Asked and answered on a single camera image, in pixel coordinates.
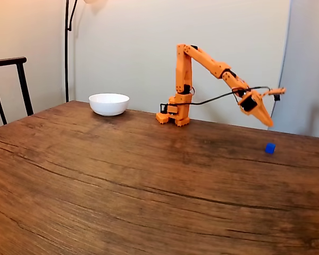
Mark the blue cube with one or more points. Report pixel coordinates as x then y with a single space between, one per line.
270 148

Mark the white bowl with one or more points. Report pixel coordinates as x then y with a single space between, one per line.
109 105

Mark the white backdrop board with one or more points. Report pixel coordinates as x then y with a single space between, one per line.
135 53

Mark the black floor lamp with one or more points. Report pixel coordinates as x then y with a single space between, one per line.
66 53

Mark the gripper camera with orange mount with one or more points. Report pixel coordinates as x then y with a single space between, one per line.
273 92

